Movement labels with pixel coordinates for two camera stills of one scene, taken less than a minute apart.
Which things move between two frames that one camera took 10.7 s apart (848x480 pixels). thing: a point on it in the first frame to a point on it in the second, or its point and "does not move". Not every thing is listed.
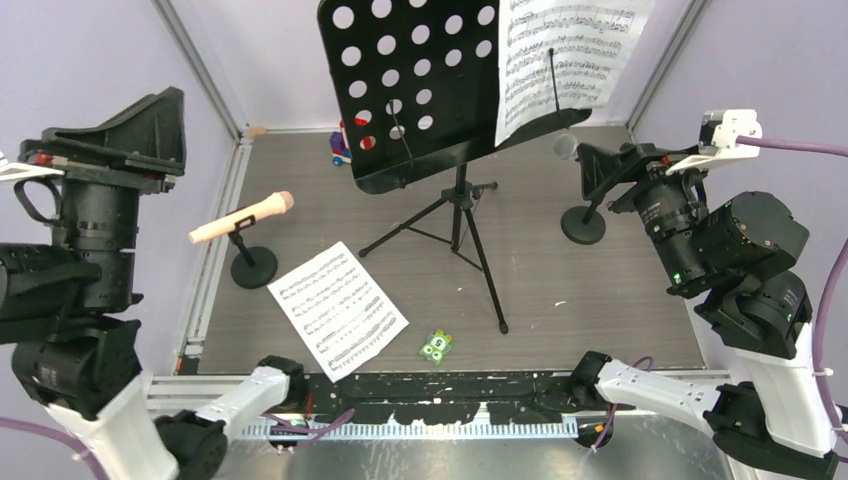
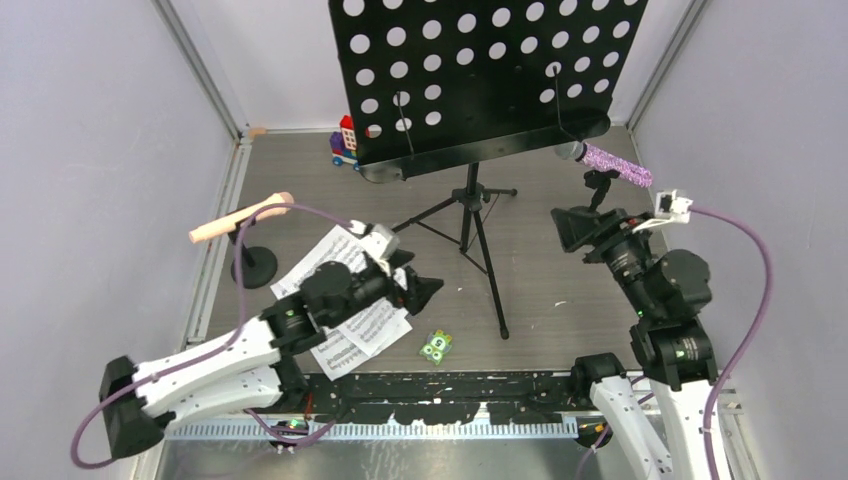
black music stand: (416, 84) does not move
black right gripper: (599, 166) to (615, 225)
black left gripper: (145, 143) to (419, 289)
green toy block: (437, 344) does not move
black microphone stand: (253, 267) does not move
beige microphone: (277, 205) does not move
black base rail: (521, 397) does not move
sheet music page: (594, 43) to (382, 326)
